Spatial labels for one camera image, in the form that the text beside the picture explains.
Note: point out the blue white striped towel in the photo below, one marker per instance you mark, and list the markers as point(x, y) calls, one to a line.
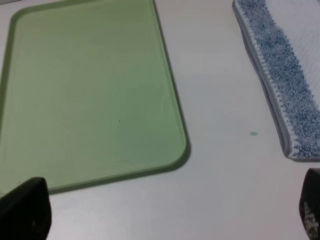
point(282, 40)

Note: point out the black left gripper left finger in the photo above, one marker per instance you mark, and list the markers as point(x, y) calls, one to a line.
point(25, 212)

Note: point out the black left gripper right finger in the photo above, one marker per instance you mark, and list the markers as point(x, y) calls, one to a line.
point(309, 204)

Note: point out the green plastic tray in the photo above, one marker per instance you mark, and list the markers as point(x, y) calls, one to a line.
point(87, 96)

